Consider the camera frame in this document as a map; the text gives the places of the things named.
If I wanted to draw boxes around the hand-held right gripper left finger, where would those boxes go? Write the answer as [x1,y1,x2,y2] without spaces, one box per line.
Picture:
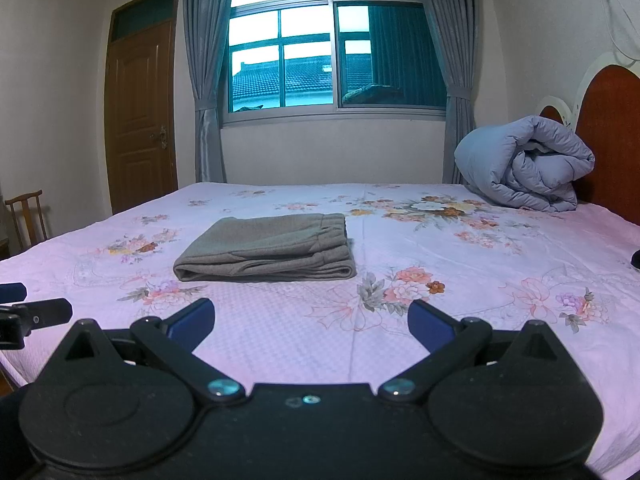
[50,297,247,404]

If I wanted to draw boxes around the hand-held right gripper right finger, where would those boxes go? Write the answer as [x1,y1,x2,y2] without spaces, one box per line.
[376,298,572,404]

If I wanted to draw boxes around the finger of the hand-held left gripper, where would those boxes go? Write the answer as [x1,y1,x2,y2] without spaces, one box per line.
[0,298,74,332]
[0,282,28,304]

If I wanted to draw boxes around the grey pants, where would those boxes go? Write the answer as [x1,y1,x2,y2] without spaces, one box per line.
[173,213,357,283]

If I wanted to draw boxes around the bed with pink floral sheet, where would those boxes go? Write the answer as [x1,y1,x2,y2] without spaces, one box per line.
[0,182,640,479]

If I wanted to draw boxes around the wooden chair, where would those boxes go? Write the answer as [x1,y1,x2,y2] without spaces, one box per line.
[4,189,50,252]

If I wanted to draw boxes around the rolled blue-grey duvet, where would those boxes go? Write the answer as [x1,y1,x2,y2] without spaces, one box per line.
[453,115,597,213]

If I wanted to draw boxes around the brown wooden door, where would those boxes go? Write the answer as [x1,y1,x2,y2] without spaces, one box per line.
[103,0,182,216]

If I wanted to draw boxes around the grey curtain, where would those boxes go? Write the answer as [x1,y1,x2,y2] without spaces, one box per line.
[409,0,479,186]
[180,0,237,185]

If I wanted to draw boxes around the red and white headboard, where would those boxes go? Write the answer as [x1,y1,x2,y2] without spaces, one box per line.
[537,52,640,227]

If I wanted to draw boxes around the window with grey frame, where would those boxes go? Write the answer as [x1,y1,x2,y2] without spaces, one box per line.
[220,0,448,124]

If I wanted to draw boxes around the white cable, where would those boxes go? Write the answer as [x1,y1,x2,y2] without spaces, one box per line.
[593,0,640,68]

